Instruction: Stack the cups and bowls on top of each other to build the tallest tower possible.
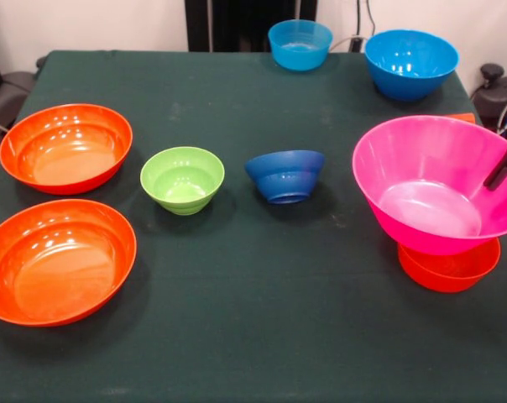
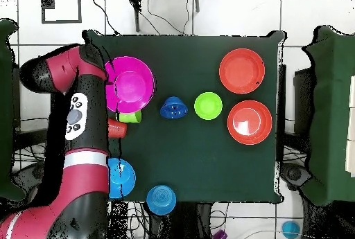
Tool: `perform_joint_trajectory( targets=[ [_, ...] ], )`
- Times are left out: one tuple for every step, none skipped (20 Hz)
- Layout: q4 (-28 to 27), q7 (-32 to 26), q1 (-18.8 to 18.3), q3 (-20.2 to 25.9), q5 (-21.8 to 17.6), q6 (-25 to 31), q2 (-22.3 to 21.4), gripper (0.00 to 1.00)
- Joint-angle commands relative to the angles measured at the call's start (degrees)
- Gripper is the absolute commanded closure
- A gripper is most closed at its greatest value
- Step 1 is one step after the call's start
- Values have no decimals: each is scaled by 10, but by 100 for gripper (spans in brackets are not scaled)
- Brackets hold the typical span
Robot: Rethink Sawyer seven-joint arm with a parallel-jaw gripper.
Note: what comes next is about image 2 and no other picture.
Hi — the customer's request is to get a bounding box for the green cup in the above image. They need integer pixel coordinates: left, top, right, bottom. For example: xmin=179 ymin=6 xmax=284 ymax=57
xmin=115 ymin=110 xmax=143 ymax=124

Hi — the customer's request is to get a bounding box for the purple object on floor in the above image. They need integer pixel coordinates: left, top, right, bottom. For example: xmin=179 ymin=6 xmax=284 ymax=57
xmin=212 ymin=229 xmax=229 ymax=239

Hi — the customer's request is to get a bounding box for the dark grey floor base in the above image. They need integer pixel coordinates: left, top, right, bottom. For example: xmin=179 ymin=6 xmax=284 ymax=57
xmin=279 ymin=162 xmax=313 ymax=193

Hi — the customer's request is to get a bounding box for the neighbouring green cloth table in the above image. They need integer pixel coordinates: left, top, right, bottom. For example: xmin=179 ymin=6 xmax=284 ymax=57
xmin=300 ymin=25 xmax=355 ymax=207
xmin=0 ymin=18 xmax=27 ymax=202

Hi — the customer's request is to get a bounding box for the small light blue bowl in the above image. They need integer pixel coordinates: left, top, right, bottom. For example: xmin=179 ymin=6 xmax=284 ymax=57
xmin=146 ymin=184 xmax=178 ymax=217

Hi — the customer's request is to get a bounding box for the black metal stand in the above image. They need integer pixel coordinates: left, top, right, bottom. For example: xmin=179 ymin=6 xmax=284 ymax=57
xmin=123 ymin=0 xmax=201 ymax=33

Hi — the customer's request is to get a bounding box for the large light blue bowl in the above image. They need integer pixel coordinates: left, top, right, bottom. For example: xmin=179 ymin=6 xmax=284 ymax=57
xmin=107 ymin=157 xmax=137 ymax=200

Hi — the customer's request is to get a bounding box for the dark green tablecloth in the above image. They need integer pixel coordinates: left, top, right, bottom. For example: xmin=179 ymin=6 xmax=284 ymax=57
xmin=81 ymin=29 xmax=286 ymax=205

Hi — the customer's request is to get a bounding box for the large pink bowl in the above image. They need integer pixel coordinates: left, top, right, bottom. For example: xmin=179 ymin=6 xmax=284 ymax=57
xmin=104 ymin=56 xmax=155 ymax=114

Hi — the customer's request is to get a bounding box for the orange cup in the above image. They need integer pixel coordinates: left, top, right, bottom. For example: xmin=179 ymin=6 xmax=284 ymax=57
xmin=107 ymin=118 xmax=128 ymax=139

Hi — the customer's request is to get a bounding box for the green bowl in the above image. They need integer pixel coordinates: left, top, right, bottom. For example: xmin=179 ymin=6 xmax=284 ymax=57
xmin=193 ymin=91 xmax=223 ymax=121

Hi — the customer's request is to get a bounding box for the large orange bowl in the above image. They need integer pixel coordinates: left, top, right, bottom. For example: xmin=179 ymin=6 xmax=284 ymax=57
xmin=227 ymin=100 xmax=273 ymax=145
xmin=218 ymin=48 xmax=266 ymax=95

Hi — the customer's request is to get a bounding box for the black table frame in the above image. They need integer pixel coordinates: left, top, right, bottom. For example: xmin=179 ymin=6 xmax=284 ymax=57
xmin=276 ymin=64 xmax=287 ymax=165
xmin=12 ymin=67 xmax=53 ymax=151

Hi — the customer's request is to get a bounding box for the dark blue bowl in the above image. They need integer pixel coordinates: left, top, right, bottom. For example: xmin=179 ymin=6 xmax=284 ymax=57
xmin=159 ymin=96 xmax=189 ymax=120

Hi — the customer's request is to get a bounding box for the light blue bowl on floor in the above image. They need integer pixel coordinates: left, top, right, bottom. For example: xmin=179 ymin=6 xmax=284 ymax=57
xmin=281 ymin=220 xmax=302 ymax=239

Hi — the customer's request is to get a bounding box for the tangle of cables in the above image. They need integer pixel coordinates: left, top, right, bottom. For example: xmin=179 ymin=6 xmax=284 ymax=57
xmin=12 ymin=116 xmax=150 ymax=239

